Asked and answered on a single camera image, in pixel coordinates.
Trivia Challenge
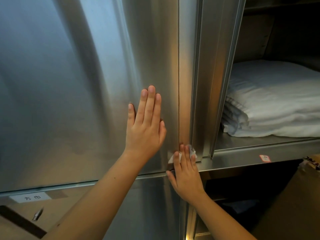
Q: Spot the person's right hand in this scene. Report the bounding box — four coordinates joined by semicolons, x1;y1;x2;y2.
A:
166;144;208;207

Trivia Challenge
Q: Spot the person's left hand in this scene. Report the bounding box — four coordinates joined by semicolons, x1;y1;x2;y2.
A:
124;85;167;165

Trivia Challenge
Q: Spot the white wet wipe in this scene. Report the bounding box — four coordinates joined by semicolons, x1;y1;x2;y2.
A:
168;144;198;164

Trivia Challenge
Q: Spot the stainless steel cabinet door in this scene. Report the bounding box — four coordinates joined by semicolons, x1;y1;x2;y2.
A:
191;0;247;159
0;176;188;240
0;0;202;193

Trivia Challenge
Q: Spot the person's right forearm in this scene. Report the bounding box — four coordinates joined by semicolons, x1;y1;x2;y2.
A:
194;193;258;240

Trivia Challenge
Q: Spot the person's left forearm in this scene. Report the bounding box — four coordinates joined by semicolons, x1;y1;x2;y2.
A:
41;150;148;240

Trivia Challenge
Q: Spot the white paper label square towel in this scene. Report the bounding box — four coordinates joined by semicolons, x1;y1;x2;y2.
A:
9;192;53;204

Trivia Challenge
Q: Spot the brown taped cardboard box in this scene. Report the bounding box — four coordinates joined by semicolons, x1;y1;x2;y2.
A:
252;153;320;240

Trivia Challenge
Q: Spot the stack of white folded sheets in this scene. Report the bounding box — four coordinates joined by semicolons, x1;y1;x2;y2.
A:
221;60;320;138

